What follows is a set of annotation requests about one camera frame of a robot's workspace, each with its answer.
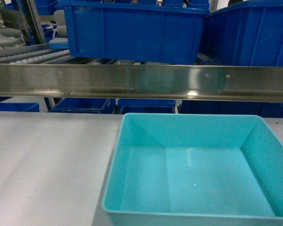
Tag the teal plastic tray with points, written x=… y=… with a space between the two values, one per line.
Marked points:
x=195 y=170

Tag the roller conveyor track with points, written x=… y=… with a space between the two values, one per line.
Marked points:
x=46 y=56

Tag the large blue bin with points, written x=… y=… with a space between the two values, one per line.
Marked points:
x=249 y=33
x=136 y=32

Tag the blue bin under shelf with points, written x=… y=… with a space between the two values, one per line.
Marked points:
x=85 y=105

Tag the stainless steel shelf rail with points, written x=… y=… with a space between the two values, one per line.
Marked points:
x=197 y=82

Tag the blue bin lower middle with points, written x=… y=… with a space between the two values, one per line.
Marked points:
x=146 y=106

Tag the large blue bin centre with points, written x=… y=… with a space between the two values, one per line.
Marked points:
x=136 y=32

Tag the large blue bin right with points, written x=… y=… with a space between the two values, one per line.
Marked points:
x=249 y=33

